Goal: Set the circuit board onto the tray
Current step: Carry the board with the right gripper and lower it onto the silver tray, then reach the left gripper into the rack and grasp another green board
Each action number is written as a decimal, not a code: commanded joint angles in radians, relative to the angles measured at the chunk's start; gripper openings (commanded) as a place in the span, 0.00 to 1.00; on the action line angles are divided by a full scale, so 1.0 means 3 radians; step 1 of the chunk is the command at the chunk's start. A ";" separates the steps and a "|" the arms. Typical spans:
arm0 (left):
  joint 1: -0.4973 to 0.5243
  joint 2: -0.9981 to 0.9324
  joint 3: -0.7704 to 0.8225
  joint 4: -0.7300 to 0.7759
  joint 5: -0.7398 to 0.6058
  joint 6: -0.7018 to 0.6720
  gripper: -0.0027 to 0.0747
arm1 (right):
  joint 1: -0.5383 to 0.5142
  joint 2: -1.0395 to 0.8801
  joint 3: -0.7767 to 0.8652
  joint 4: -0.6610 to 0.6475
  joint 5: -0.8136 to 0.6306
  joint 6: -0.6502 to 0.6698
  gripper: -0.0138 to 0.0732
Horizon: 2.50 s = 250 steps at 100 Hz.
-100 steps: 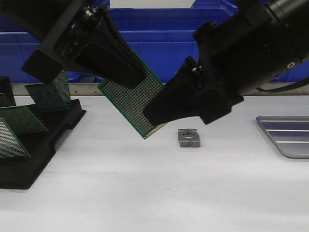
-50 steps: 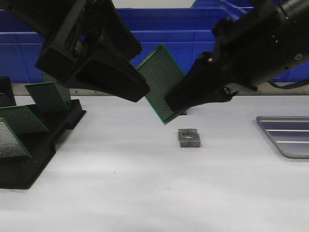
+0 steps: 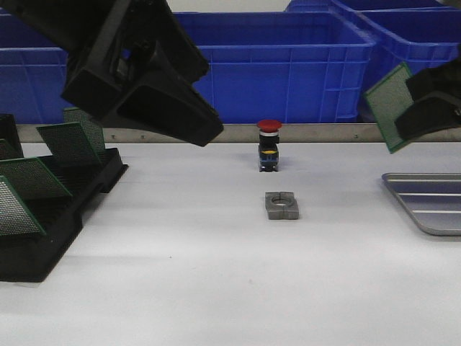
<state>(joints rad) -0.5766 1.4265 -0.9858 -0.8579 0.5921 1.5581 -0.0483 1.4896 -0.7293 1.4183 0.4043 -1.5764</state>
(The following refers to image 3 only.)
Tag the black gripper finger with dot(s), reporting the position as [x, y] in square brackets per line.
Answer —
[435, 94]

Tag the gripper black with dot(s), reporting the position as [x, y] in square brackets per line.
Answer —
[105, 42]

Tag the silver metal tray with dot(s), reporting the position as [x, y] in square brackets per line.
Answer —
[432, 200]

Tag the black slotted board rack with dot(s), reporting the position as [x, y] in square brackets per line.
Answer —
[31, 258]

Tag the right front blue crate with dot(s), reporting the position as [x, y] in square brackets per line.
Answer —
[420, 39]

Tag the left front blue crate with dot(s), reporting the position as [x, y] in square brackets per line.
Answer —
[33, 72]

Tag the centre blue plastic crate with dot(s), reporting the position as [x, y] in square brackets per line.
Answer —
[295, 67]

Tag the red emergency stop button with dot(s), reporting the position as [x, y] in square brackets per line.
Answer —
[268, 141]

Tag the right rear blue crate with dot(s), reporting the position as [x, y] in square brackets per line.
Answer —
[360, 5]

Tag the grey metal clamp block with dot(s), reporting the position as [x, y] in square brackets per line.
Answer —
[281, 206]

